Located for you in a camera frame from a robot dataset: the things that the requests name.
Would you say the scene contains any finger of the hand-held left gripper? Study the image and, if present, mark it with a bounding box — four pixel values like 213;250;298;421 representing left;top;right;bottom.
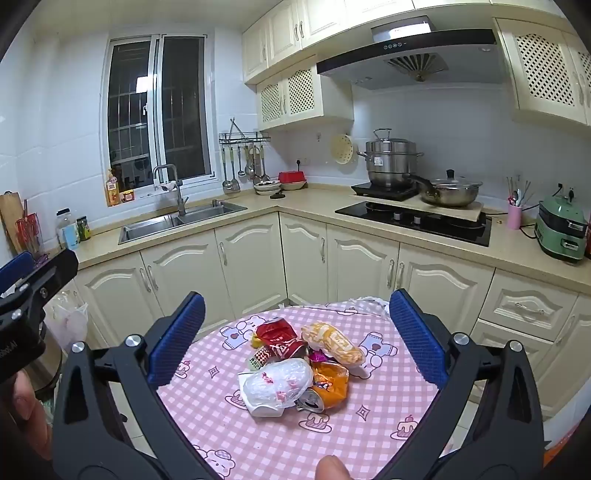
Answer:
0;251;35;294

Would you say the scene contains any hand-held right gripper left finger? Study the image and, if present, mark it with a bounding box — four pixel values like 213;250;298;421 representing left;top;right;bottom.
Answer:
51;291;222;480

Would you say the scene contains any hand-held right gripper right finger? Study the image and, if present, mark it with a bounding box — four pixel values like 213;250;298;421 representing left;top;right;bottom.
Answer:
374;288;548;480

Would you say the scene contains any steel waste bin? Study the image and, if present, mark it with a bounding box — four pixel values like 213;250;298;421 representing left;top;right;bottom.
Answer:
34;291;90;402

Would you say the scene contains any small checked packet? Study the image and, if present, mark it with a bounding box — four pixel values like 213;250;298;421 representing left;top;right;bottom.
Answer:
247;347;273;372

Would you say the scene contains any yellow snack bag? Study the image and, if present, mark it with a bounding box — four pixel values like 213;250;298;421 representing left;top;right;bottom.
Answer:
301;322;365;367

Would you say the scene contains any crushed red soda can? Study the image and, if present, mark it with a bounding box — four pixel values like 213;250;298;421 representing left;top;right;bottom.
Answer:
255;318;298;348

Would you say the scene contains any orange snack bag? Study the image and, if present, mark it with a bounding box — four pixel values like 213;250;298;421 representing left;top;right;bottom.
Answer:
310;361;351;411

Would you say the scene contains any white plastic bag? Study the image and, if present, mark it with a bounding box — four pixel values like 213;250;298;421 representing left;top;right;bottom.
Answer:
238;359;312;418

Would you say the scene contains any silver crushed can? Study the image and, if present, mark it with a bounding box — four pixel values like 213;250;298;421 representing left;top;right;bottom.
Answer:
295;388;326;414

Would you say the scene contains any person's left hand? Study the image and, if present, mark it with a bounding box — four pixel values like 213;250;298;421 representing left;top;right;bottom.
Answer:
11;369;52;462

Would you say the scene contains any person's right hand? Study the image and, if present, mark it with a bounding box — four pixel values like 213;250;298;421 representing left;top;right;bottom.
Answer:
315;455;350;480

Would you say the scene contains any red utensil holder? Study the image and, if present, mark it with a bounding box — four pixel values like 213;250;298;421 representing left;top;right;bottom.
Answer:
16;200;47;259

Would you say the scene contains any wooden cutting board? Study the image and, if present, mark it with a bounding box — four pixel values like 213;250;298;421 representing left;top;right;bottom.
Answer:
0;191;26;254

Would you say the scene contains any white cloth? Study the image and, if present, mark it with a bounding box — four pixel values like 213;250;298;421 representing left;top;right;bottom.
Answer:
348;295;391;315

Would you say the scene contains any clear plastic jar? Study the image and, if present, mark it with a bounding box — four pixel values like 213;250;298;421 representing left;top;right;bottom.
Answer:
56;209;80;251

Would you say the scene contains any black gas hob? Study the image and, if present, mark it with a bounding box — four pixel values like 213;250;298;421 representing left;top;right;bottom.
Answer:
335;200;492;247

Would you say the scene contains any cream drawer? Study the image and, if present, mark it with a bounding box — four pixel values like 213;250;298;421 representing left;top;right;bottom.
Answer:
478;270;580;330

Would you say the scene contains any steel sink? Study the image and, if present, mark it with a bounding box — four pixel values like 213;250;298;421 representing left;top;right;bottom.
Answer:
117;199;247;245

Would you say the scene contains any orange dish soap bottle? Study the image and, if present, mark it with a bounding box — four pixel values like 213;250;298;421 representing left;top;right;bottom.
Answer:
105;168;121;207

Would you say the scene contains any steel faucet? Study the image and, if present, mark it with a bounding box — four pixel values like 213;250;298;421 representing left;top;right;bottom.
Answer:
153;164;189;216

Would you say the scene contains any pink checked tablecloth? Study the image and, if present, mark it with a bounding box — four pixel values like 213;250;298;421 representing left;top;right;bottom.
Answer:
154;298;462;480

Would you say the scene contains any steel frying pan with lid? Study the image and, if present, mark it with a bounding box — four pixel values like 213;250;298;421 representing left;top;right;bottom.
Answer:
406;170;483;207

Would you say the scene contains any black induction cooker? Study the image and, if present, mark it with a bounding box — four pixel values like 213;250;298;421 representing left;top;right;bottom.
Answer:
351;181;421;202

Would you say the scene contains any steel steamer pot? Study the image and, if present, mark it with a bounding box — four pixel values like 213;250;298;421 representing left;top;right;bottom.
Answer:
359;128;423;188

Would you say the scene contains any green electric cooker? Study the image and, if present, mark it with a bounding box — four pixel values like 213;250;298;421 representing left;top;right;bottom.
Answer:
534;195;589;264

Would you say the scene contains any red bowl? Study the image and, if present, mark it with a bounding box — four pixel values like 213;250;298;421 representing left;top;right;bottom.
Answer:
278;171;307;191

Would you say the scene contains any cream steamer tray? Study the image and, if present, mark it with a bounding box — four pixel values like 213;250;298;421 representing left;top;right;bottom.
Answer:
331;134;358;164

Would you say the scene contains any kitchen window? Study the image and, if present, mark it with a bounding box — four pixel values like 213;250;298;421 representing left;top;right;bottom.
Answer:
107;34;217;190

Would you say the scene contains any cream lattice corner cabinet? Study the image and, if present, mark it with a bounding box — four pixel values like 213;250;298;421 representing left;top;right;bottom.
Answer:
256;62;355;131

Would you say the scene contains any range hood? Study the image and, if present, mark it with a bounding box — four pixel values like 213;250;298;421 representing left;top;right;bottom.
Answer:
316;16;506;90

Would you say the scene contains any cream plain upper cabinet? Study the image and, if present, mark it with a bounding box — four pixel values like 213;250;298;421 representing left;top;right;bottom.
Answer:
241;0;416;84

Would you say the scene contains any wall utensil rack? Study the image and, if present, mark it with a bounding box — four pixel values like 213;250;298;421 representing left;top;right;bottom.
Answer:
218;117;271;145

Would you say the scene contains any cream lattice wall cabinet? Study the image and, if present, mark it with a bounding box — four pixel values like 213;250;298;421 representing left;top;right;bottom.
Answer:
492;17;591;125

